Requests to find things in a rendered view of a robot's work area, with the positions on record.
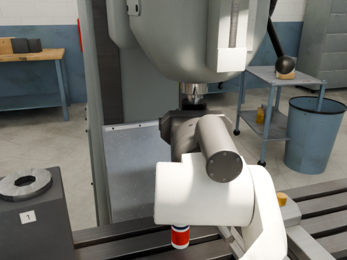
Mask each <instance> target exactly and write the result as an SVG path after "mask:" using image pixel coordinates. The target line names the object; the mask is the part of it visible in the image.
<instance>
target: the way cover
mask: <svg viewBox="0 0 347 260"><path fill-rule="evenodd" d="M101 129H102V138H103V146H104V155H105V164H106V173H107V181H108V189H109V198H110V203H111V211H112V219H113V223H117V222H123V221H128V220H133V219H138V218H141V217H142V218H143V217H149V216H153V214H154V211H153V207H154V204H155V196H154V193H155V192H154V188H155V177H156V176H155V175H154V174H155V168H156V164H157V163H158V162H165V163H171V149H170V145H169V144H168V143H167V142H165V141H164V140H163V139H162V138H161V131H160V130H159V120H152V121H142V122H133V123H123V124H113V125H103V126H101ZM121 136H122V137H121ZM153 138H154V139H153ZM110 141H111V142H110ZM112 148H113V149H112ZM111 161H112V162H111ZM136 171H137V172H136ZM126 189H127V190H126ZM149 194H150V195H149ZM134 199H136V200H134ZM138 205H139V206H138ZM152 211H153V212H152ZM139 214H140V215H139ZM121 218H122V219H121Z"/></svg>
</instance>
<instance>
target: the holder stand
mask: <svg viewBox="0 0 347 260"><path fill-rule="evenodd" d="M0 260H76V257H75V250H74V243H73V236H72V230H71V224H70V219H69V213H68V208H67V203H66V197H65V191H64V186H63V182H62V177H61V171H60V167H59V166H56V167H50V168H45V169H40V168H31V169H24V170H21V171H17V172H15V173H12V174H10V175H8V176H3V177H0Z"/></svg>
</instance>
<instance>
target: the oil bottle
mask: <svg viewBox="0 0 347 260"><path fill-rule="evenodd" d="M189 238H190V225H171V244H172V245H173V247H175V248H177V249H184V248H186V247H187V246H188V244H189Z"/></svg>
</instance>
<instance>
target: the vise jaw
mask: <svg viewBox="0 0 347 260"><path fill-rule="evenodd" d="M279 208H280V212H281V216H282V220H283V224H284V227H285V228H288V227H291V226H295V225H298V224H300V222H301V218H302V215H301V212H300V211H299V208H298V205H297V204H296V203H295V202H294V201H293V200H292V199H291V198H290V197H288V196H287V200H286V204H285V205H283V206H281V205H279Z"/></svg>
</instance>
